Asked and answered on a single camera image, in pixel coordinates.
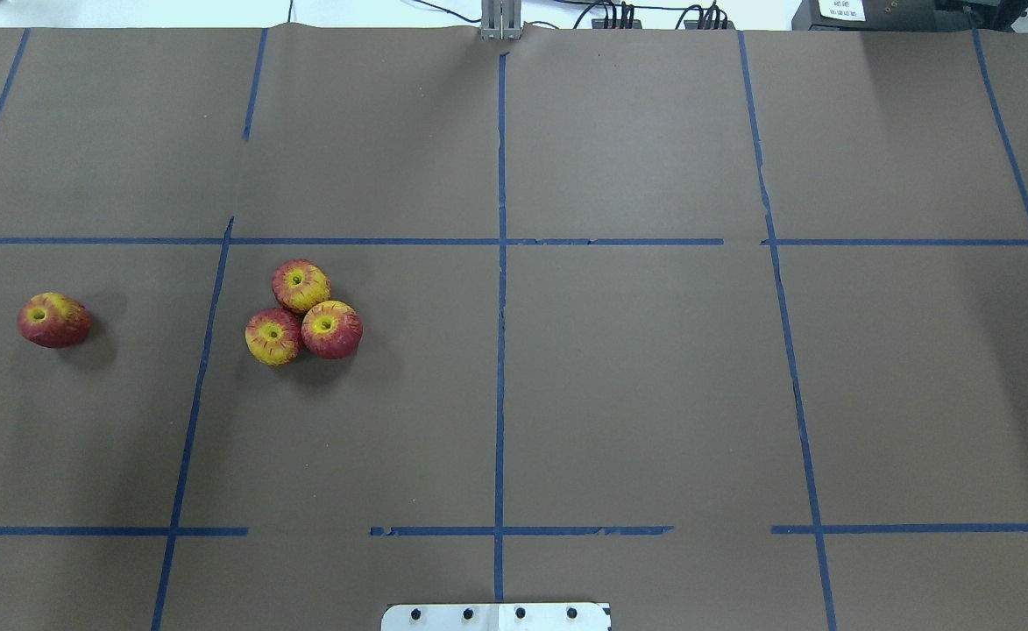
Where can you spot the lone red yellow apple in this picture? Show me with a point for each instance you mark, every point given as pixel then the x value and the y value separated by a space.
pixel 53 320

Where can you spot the red yellow apple left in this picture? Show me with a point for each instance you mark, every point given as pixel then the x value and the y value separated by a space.
pixel 332 329

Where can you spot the red yellow apple front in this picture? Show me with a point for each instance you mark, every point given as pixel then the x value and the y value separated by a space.
pixel 298 285

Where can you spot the red yellow apple rear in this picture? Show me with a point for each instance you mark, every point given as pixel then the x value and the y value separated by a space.
pixel 273 336

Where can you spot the black device with label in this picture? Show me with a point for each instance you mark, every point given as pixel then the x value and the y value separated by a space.
pixel 892 16

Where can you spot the grey metal clamp post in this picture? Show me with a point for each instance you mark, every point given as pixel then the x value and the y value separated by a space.
pixel 501 19

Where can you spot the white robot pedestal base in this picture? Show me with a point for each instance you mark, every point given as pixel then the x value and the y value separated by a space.
pixel 499 616

